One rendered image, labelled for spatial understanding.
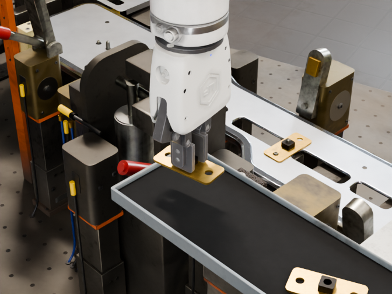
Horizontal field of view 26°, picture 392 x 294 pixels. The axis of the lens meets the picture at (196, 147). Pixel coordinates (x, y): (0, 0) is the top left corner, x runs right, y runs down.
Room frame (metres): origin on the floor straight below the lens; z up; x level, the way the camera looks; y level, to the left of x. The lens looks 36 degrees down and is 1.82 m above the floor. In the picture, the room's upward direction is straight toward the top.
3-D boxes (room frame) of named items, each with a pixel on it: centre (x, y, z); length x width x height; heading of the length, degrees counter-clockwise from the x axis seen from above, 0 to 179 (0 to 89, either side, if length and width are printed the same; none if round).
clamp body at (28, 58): (1.35, 0.30, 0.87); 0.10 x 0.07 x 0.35; 134
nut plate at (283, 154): (1.14, -0.15, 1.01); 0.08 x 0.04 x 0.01; 134
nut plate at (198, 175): (0.82, 0.01, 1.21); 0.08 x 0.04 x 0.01; 54
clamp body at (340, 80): (1.31, -0.25, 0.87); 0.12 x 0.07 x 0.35; 134
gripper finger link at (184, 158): (0.80, 0.02, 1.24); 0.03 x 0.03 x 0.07; 54
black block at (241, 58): (1.46, -0.10, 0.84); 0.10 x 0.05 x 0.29; 134
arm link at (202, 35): (0.82, 0.01, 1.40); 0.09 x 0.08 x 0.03; 144
